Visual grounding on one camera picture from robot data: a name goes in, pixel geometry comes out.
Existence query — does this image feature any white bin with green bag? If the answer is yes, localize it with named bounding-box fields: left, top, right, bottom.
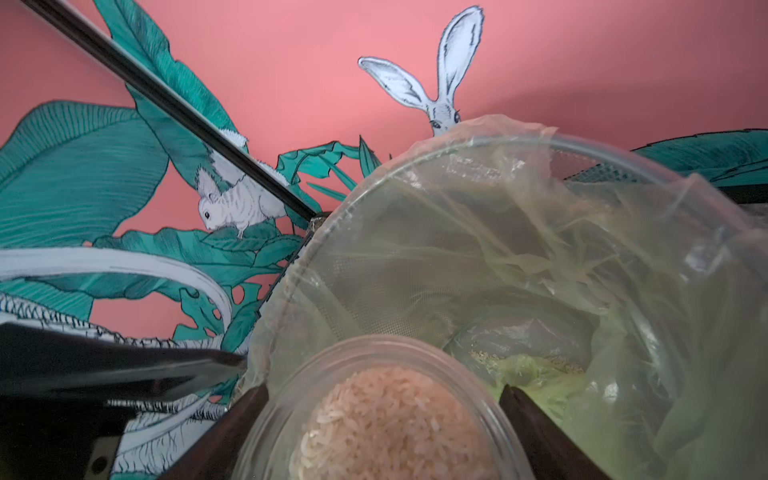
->
left=243, top=116, right=767, bottom=479

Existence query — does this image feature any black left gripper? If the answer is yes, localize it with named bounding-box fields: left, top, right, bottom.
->
left=1, top=324, right=269, bottom=480

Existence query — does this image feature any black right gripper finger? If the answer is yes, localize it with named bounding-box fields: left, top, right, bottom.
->
left=499, top=385, right=610, bottom=480

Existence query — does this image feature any rice jar with beige lid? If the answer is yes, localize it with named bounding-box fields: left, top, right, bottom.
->
left=233, top=335, right=533, bottom=479

